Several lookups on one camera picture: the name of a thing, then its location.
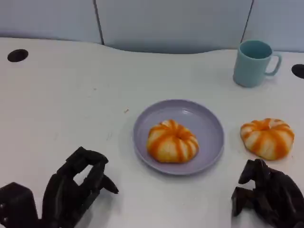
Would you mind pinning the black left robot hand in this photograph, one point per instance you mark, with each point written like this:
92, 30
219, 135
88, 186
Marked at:
61, 197

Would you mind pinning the pale green mug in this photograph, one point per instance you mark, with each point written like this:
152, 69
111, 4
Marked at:
250, 69

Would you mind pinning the orange and white bread roll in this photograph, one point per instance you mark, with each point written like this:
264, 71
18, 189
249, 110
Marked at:
267, 139
172, 142

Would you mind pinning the lilac plate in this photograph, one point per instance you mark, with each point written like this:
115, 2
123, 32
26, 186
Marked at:
204, 123

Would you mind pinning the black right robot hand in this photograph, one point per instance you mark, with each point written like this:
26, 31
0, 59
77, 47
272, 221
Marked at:
278, 194

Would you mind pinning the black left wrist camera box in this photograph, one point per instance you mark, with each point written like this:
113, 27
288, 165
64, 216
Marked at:
16, 204

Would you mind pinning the grey-blue partition panel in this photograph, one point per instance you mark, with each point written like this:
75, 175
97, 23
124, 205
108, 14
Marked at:
171, 21
47, 16
278, 19

